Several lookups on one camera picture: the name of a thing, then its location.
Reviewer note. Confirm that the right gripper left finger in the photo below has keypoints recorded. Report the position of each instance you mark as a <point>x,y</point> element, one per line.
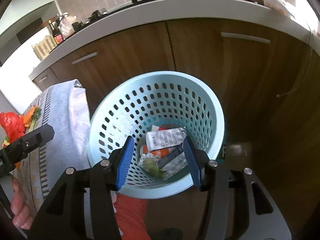
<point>123,162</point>

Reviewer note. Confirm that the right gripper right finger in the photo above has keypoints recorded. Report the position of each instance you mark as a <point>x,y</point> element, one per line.
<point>190,154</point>

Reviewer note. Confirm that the white spotted paper bag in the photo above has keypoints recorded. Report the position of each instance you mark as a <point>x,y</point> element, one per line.
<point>144,157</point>

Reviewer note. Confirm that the green vegetable scraps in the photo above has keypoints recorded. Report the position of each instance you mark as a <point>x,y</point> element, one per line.
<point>152,167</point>

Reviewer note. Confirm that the red plastic bag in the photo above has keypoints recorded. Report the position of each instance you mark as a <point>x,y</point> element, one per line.
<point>13,125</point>

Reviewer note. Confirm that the pink grey printed carton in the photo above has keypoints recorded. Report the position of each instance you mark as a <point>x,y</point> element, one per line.
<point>156,140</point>

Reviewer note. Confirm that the orange peel scraps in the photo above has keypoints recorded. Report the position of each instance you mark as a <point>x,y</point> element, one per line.
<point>30,119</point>

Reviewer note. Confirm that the white printed paper carton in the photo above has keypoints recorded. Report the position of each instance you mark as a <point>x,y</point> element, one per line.
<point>172,163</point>

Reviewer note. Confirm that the orange soymilk paper cup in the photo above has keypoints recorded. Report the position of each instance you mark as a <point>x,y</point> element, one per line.
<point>161,153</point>

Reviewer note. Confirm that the wooden kitchen cabinet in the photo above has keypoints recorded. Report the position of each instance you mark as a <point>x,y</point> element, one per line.
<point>221,80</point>

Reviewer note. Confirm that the person's left hand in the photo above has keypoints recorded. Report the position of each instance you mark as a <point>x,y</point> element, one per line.
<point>22,218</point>

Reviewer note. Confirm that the multicolour puzzle cube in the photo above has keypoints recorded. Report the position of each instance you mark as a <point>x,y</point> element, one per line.
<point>5,142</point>

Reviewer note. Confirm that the light blue perforated waste basket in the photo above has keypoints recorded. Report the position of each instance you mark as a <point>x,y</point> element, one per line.
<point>155,129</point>

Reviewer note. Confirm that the patterned blue grey tablecloth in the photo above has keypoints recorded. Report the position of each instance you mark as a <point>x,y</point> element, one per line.
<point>64,107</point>

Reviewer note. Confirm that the cream woven basket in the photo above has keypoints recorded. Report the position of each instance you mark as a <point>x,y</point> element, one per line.
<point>44,47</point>

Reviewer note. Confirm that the dark soy sauce bottle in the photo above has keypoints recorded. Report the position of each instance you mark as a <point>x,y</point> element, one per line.
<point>55,33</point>

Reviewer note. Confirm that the clear plastic bag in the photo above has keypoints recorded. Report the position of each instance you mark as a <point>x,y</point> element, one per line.
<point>65,25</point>

